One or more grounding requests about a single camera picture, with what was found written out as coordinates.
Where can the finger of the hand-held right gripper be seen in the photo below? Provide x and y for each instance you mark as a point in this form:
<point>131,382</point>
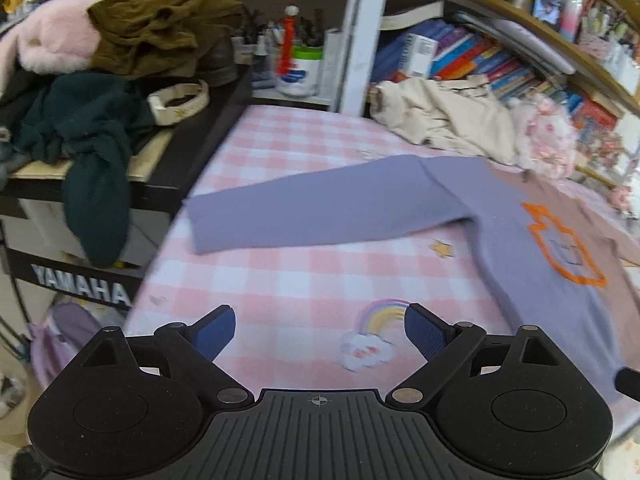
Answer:
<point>629,381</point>

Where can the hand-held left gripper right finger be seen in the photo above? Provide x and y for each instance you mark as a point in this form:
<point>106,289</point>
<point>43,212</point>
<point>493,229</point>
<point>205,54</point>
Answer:
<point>425,333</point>

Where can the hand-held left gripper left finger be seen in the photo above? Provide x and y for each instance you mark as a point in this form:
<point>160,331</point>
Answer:
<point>217,331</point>

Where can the purple and brown sweater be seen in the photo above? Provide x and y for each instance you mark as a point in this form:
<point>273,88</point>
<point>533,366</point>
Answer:
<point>350,205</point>

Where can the pink checked desk mat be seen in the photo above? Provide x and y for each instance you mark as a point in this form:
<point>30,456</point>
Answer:
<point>300,280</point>

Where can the purple backpack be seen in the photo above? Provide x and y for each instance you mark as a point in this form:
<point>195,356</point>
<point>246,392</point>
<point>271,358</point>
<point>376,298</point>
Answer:
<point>70,325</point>

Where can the black keyboard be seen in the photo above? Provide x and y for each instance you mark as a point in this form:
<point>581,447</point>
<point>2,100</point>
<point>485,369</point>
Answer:
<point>75,285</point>

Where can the beige garment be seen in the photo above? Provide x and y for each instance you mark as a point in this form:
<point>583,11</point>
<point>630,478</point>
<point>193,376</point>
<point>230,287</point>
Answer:
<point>440,115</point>

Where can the cream band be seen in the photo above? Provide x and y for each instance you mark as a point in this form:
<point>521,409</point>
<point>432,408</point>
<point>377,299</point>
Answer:
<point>175,105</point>

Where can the white pink bunny plush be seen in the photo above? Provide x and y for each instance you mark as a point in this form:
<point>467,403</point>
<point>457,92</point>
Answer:
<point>545,135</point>

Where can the dark green garment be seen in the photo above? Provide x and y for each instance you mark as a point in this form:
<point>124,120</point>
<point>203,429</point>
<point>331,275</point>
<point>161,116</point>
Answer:
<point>90,125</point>

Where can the white jar blue label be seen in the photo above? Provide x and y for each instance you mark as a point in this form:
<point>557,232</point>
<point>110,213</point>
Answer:
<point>300,72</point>

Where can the white box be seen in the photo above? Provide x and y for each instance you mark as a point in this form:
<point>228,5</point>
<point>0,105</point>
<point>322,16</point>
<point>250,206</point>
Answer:
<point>417,52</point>

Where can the row of books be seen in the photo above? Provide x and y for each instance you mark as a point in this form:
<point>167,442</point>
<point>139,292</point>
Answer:
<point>475,55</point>

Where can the red tassel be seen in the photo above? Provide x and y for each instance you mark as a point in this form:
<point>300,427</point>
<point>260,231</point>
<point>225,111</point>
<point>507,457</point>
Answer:
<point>287,50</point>

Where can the white bookshelf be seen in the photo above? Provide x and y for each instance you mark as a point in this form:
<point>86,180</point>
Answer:
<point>367,35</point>

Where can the olive green garment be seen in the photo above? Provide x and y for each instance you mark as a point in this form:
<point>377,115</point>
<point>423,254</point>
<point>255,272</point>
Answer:
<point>150,30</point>

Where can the pink fluffy garment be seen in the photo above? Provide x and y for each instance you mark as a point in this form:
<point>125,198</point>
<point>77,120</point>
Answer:
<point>50,35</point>

